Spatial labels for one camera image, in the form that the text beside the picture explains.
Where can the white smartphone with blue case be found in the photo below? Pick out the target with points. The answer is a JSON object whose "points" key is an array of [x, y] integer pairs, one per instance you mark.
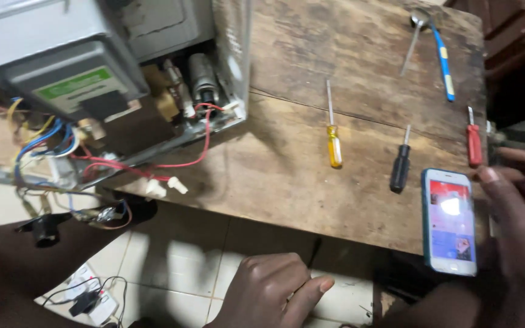
{"points": [[449, 218]]}

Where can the black plug adapter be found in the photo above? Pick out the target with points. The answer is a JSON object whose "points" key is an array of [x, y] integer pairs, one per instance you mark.
{"points": [[84, 303]]}

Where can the dark wooden cabinet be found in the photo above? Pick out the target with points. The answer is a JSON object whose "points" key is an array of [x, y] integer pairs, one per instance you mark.
{"points": [[517, 36]]}

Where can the black plastic part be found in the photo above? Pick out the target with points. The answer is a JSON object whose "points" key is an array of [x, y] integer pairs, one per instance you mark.
{"points": [[43, 230]]}

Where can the person's left hand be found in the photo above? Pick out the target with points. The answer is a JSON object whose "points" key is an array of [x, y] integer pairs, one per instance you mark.
{"points": [[262, 291]]}

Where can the silver cylindrical capacitor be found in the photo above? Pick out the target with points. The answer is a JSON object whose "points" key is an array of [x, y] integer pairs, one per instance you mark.
{"points": [[202, 75]]}

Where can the gray magnetron with green label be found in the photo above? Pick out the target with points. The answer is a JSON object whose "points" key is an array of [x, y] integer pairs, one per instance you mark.
{"points": [[71, 77]]}

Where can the white power strip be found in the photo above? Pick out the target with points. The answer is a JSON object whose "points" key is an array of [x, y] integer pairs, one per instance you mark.
{"points": [[100, 309]]}

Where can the opened gray microwave oven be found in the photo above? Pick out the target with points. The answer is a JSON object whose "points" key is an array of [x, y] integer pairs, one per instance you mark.
{"points": [[84, 36]]}

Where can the metal spoon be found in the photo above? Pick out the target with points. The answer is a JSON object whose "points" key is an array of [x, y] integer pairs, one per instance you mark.
{"points": [[419, 18]]}

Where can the blue toothbrush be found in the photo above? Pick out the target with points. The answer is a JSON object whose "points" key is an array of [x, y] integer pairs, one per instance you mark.
{"points": [[444, 63]]}

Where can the brown transformer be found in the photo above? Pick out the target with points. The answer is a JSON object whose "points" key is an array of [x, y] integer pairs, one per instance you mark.
{"points": [[164, 93]]}

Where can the thin black tool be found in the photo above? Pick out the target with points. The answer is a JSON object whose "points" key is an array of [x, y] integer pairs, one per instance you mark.
{"points": [[315, 253]]}

